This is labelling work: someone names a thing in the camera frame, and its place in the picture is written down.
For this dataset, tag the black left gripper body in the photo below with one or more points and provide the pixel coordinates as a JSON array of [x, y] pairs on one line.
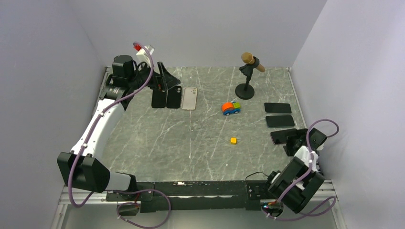
[[142, 78]]

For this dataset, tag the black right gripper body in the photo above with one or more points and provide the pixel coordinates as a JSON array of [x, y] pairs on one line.
[[301, 134]]

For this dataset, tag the black phone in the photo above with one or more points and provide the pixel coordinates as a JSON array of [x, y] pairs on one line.
[[280, 137], [279, 121]]

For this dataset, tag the beige phone case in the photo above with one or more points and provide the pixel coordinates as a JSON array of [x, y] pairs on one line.
[[189, 98]]

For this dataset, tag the black smartphone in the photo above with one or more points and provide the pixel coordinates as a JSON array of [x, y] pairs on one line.
[[277, 108]]

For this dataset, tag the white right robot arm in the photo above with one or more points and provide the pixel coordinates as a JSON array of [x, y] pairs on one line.
[[300, 178]]

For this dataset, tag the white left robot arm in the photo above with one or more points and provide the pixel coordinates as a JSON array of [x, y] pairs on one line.
[[81, 167]]

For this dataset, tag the orange blue toy car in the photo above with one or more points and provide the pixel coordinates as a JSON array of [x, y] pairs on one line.
[[230, 108]]

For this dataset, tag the yellow cube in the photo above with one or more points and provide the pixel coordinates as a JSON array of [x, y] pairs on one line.
[[233, 141]]

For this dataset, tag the black microphone stand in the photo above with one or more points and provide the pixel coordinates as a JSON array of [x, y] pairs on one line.
[[244, 90]]

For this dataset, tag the wooden microphone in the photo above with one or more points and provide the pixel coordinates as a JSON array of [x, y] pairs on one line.
[[252, 61]]

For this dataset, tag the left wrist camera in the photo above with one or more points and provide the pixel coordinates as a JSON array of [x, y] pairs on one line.
[[141, 53]]

